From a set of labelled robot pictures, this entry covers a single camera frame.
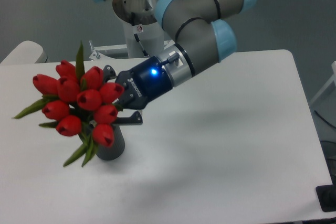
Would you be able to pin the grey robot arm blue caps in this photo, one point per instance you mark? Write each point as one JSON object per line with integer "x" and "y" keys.
{"x": 178, "y": 39}

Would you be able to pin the black device at table corner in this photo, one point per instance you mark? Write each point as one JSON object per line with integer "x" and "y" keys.
{"x": 326, "y": 197}

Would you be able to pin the white pedestal base frame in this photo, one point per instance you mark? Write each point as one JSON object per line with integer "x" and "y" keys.
{"x": 118, "y": 51}

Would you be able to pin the dark grey ribbed vase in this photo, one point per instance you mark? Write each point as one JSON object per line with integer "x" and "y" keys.
{"x": 105, "y": 141}

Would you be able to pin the red tulip bouquet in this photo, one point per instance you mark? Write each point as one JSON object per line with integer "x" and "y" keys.
{"x": 78, "y": 98}

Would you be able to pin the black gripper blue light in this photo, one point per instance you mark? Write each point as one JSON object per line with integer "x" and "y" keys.
{"x": 142, "y": 84}

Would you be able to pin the white frame at right edge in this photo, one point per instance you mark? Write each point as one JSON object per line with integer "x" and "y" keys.
{"x": 324, "y": 91}

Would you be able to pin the white chair armrest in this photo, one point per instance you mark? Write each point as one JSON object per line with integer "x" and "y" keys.
{"x": 27, "y": 52}

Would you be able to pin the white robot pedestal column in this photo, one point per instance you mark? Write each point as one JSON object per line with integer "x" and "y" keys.
{"x": 137, "y": 17}

